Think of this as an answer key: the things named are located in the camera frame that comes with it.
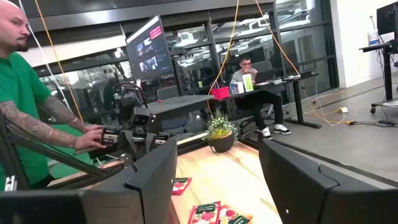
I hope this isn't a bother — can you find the white hanging cable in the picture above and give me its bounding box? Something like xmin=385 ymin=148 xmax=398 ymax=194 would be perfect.
xmin=17 ymin=0 xmax=73 ymax=110

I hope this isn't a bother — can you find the black monitor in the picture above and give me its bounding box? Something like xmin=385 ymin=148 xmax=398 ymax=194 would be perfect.
xmin=376 ymin=1 xmax=398 ymax=37

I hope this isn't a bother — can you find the grey desk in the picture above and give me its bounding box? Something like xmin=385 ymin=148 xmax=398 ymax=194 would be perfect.
xmin=147 ymin=94 xmax=216 ymax=118

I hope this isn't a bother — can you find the person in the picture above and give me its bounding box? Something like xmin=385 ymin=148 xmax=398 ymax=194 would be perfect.
xmin=229 ymin=55 xmax=292 ymax=140
xmin=0 ymin=0 xmax=108 ymax=190

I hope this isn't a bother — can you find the pink plastic basket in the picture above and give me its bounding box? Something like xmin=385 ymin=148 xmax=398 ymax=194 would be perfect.
xmin=210 ymin=86 xmax=231 ymax=100

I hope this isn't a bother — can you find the blue and white box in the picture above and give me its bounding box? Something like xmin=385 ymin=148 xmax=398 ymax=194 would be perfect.
xmin=229 ymin=81 xmax=245 ymax=95

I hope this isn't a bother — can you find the potted succulent plant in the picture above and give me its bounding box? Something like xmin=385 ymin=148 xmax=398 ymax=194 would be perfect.
xmin=203 ymin=108 xmax=239 ymax=154

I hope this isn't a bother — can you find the red tea packet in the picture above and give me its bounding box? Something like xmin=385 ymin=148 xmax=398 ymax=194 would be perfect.
xmin=187 ymin=200 xmax=222 ymax=224

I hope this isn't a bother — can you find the green and white box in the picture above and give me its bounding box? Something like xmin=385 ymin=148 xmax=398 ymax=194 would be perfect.
xmin=241 ymin=73 xmax=254 ymax=93

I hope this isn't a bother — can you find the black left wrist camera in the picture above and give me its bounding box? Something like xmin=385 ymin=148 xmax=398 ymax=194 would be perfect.
xmin=131 ymin=106 xmax=151 ymax=128

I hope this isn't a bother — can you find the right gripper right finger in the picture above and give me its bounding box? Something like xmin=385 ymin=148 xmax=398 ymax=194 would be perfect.
xmin=259 ymin=139 xmax=382 ymax=224

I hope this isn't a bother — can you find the black standing desk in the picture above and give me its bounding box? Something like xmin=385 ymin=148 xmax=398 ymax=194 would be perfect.
xmin=358 ymin=39 xmax=398 ymax=114

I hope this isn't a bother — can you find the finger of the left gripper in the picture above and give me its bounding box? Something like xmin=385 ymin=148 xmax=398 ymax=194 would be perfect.
xmin=119 ymin=129 xmax=138 ymax=158
xmin=143 ymin=132 xmax=158 ymax=155

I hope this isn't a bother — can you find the black office desk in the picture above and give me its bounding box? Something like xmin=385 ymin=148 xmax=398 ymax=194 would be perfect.
xmin=217 ymin=70 xmax=323 ymax=129

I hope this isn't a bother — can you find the orange tea packet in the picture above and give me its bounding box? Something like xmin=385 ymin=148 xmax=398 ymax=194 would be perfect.
xmin=171 ymin=176 xmax=193 ymax=196

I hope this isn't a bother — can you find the computer monitor with red banner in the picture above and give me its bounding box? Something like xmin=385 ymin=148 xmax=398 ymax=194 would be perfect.
xmin=125 ymin=14 xmax=174 ymax=82

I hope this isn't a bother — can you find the person's hand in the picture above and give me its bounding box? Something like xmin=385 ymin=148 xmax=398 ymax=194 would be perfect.
xmin=73 ymin=128 xmax=108 ymax=151
xmin=81 ymin=123 xmax=105 ymax=133

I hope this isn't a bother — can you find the dark laptop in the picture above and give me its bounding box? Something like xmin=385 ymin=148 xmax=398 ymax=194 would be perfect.
xmin=254 ymin=68 xmax=276 ymax=85

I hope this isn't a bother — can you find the yellow hanging cable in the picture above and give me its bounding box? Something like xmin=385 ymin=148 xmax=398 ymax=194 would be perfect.
xmin=206 ymin=0 xmax=241 ymax=118

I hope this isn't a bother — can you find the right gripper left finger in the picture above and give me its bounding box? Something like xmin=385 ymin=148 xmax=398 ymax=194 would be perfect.
xmin=81 ymin=139 xmax=178 ymax=224

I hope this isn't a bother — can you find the orange hanging cable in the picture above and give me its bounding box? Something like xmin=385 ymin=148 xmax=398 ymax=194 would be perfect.
xmin=254 ymin=0 xmax=357 ymax=126
xmin=33 ymin=0 xmax=85 ymax=123

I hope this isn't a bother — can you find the white container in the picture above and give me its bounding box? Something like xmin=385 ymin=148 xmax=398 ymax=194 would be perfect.
xmin=367 ymin=29 xmax=381 ymax=47

